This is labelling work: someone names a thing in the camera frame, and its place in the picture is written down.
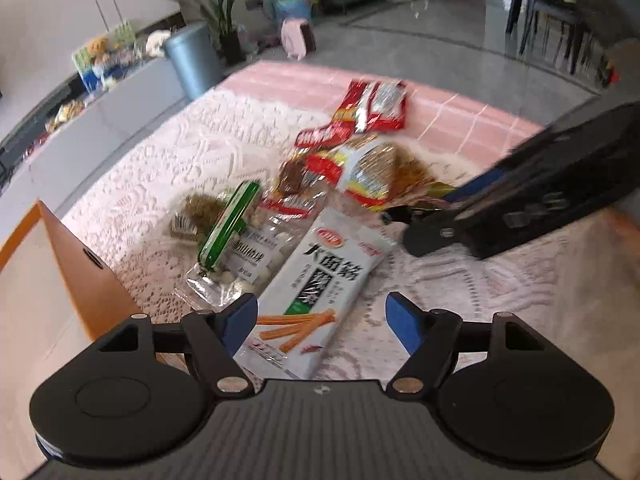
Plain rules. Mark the white plastic bag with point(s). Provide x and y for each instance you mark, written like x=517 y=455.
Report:
x=157 y=44

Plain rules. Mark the red yellow snack packet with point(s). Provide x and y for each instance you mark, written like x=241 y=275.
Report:
x=360 y=170

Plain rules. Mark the green bag clip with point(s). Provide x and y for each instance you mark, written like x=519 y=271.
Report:
x=227 y=227

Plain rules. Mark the pink checked cloth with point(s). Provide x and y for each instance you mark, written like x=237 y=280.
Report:
x=450 y=110

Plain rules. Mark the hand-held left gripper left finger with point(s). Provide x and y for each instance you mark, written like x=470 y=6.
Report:
x=239 y=322

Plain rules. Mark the boxed plush toy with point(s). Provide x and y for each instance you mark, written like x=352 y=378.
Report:
x=102 y=57

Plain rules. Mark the grey marble TV cabinet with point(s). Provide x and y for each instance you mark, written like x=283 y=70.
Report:
x=120 y=105

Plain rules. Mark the small brown silver packet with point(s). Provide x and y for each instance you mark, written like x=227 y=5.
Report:
x=192 y=215

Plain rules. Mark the black dining chair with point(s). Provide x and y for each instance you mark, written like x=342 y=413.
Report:
x=555 y=20

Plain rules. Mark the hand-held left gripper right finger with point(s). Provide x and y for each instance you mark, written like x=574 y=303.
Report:
x=402 y=322

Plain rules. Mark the blue-grey trash can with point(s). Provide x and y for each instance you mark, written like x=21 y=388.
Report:
x=192 y=60

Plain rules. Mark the brown yellow snack packet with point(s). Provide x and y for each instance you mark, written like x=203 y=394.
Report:
x=417 y=177

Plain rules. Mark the orange-edged cardboard box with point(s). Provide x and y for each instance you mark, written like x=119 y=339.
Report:
x=65 y=280

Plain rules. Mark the pile of colourful packets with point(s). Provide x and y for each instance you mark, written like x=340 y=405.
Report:
x=65 y=115

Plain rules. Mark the pink backpack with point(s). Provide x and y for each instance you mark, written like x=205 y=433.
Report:
x=295 y=40

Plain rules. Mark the white packet with orange sticks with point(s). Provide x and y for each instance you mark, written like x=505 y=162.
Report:
x=310 y=280

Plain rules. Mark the potted long-leaf plant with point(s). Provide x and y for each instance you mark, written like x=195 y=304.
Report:
x=225 y=20

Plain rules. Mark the red silver snack packet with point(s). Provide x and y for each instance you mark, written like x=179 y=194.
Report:
x=372 y=105

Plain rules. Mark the clear bag of white candies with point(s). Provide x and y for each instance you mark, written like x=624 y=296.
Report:
x=260 y=255

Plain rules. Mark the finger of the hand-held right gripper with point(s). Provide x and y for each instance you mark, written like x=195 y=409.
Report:
x=440 y=234
x=480 y=184

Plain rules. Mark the clear packet of brown snacks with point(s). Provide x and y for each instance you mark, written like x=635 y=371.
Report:
x=295 y=180

